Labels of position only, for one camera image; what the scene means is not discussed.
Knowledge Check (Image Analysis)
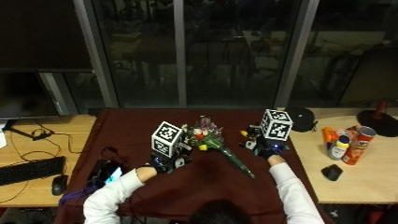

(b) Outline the person's right hand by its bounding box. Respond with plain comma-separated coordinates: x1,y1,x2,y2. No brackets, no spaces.
240,125,291,161

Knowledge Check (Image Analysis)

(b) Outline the person's left hand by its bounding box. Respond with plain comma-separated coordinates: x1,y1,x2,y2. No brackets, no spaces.
148,141,194,175

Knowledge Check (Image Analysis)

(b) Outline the white marker cube left glove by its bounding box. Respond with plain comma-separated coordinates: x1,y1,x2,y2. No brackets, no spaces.
150,120,184,159

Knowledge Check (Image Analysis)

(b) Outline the white marker cube glove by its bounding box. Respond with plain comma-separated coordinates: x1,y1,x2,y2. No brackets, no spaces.
258,108,294,143
150,120,184,159

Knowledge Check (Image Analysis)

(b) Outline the white marker cube right glove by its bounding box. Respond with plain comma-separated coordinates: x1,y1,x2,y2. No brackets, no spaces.
258,108,294,143

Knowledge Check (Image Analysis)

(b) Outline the flower bouquet with green stems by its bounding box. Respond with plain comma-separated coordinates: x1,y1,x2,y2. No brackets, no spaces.
180,115,257,180

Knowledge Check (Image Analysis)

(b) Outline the dark red tablecloth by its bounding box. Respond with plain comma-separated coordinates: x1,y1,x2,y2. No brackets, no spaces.
53,107,335,224

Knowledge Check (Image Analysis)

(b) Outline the black round cap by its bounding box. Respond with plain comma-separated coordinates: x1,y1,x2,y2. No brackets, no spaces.
285,105,319,133

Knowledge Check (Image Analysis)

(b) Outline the orange bottle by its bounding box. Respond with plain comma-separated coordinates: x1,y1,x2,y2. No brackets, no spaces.
321,126,339,147

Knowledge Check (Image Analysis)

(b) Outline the black phone with lit screen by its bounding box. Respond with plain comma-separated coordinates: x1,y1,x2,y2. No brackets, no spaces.
86,159,124,189

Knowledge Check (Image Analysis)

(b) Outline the white bottle with blue cap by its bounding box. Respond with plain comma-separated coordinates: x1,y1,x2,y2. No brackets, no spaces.
326,134,350,161

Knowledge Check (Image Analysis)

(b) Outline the black angular computer mouse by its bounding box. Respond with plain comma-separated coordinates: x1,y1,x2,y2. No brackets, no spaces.
319,163,345,182

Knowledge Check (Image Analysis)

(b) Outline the colourful snack packet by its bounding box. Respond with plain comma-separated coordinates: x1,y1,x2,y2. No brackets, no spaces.
335,124,363,139

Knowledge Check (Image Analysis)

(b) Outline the red chip can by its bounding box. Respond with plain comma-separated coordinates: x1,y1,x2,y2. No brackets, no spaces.
341,125,378,166

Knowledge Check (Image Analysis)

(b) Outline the black keyboard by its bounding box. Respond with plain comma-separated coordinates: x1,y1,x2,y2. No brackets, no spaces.
0,156,66,187

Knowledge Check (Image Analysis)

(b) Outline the black monitor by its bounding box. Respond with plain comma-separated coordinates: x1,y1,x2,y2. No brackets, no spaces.
0,0,94,119

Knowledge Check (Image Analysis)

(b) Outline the purple strap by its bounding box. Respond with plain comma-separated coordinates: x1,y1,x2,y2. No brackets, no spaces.
57,186,98,207

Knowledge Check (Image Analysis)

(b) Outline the black round base red post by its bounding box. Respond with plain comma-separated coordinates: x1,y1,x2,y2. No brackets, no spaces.
355,99,398,138

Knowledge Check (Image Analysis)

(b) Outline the grey window frame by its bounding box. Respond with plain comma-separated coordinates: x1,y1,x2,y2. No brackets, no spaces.
73,0,321,109

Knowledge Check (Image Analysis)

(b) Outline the black cable with adapter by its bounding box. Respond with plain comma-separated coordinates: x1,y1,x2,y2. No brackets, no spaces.
8,119,85,162

